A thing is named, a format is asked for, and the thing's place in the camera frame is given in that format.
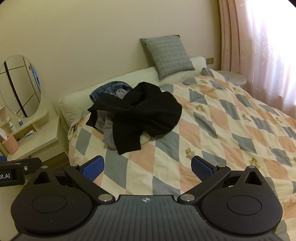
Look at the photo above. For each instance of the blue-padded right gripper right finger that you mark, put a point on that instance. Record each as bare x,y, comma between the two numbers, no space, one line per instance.
212,177

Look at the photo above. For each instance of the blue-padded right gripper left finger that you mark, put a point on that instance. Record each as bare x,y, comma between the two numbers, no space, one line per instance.
82,177

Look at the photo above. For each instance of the black garment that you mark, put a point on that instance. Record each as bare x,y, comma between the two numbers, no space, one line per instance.
145,108

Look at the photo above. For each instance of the cream vanity dresser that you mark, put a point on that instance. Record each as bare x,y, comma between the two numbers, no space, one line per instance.
40,136

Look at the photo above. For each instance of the white lotion bottle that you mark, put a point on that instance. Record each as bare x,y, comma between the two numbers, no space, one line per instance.
12,127

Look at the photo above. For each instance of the small blue-label bottle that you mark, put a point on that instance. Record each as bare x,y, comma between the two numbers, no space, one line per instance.
21,122

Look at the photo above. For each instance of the checkered quilt bedspread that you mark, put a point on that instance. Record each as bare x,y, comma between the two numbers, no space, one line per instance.
220,122

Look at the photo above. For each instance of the grey garment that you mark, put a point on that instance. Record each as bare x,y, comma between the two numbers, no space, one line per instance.
108,129

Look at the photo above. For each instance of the oval vanity mirror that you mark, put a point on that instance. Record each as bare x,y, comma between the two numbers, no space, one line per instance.
20,86

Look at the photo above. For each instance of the blue denim jeans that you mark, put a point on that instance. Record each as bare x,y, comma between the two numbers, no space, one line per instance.
116,88

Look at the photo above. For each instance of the white round side table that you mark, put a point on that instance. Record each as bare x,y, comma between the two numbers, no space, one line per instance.
233,77

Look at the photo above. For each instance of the grey plaid cushion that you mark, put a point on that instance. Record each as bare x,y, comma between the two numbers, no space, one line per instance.
168,55

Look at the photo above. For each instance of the pink curtain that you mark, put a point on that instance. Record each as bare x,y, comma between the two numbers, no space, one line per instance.
258,42

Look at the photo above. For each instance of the wall socket plate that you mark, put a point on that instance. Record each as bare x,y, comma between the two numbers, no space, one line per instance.
209,61

